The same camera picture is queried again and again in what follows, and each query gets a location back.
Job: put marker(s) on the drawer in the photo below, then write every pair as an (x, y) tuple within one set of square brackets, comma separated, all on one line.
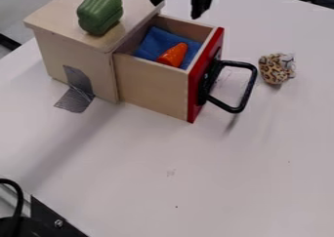
[(174, 81)]

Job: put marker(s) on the green toy pepper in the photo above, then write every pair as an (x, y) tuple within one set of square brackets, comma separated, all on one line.
[(100, 10)]

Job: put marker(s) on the spotted plush toy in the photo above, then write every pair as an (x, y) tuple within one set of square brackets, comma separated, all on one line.
[(275, 68)]

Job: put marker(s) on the cabinet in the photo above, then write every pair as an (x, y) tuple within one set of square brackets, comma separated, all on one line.
[(74, 49)]

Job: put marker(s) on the orange toy carrot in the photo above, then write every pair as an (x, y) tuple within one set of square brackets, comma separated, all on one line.
[(174, 55)]

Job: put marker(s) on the blue cloth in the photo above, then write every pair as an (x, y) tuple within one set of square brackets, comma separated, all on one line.
[(157, 42)]

